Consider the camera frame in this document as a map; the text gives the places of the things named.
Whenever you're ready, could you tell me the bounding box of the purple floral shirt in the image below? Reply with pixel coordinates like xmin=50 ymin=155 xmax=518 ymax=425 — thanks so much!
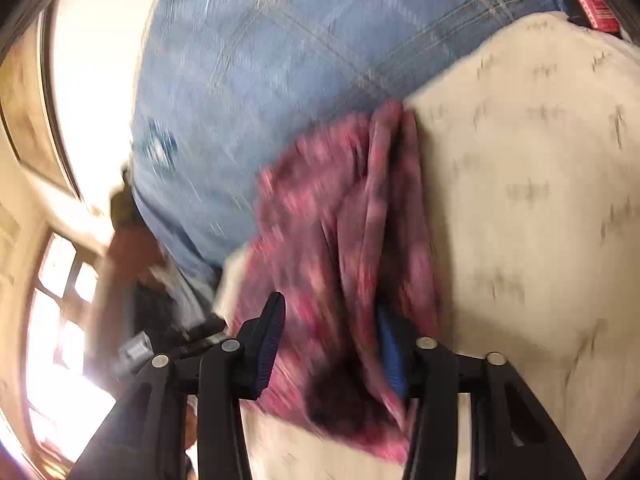
xmin=227 ymin=100 xmax=443 ymax=466

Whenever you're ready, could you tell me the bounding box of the blue plaid blanket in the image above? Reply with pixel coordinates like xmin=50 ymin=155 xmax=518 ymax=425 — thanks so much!
xmin=127 ymin=0 xmax=571 ymax=281

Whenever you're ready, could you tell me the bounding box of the brown wooden headboard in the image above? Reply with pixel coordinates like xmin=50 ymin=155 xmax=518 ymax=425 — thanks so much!
xmin=92 ymin=225 xmax=173 ymax=361

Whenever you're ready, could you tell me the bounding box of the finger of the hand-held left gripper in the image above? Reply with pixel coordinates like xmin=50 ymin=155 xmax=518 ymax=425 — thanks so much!
xmin=167 ymin=312 xmax=230 ymax=361

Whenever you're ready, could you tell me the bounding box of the dark green cloth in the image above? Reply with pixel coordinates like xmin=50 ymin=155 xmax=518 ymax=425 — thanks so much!
xmin=109 ymin=167 xmax=148 ymax=228

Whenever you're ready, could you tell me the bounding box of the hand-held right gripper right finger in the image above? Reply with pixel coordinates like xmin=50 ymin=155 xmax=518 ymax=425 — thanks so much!
xmin=376 ymin=305 xmax=588 ymax=480

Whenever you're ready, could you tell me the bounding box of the window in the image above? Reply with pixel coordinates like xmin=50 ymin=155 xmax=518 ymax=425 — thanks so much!
xmin=22 ymin=232 xmax=118 ymax=411

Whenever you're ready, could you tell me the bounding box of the cream floral bed sheet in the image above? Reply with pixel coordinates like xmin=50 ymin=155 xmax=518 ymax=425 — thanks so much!
xmin=220 ymin=12 xmax=640 ymax=480

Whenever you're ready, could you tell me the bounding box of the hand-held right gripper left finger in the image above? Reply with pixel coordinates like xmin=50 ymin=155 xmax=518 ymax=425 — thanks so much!
xmin=67 ymin=291 xmax=287 ymax=480

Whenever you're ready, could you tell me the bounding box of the grey embroidered quilt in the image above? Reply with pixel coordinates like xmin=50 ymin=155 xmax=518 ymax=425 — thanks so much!
xmin=150 ymin=260 xmax=223 ymax=328

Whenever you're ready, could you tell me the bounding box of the red box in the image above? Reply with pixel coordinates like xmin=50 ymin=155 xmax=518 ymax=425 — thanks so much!
xmin=574 ymin=0 xmax=625 ymax=36

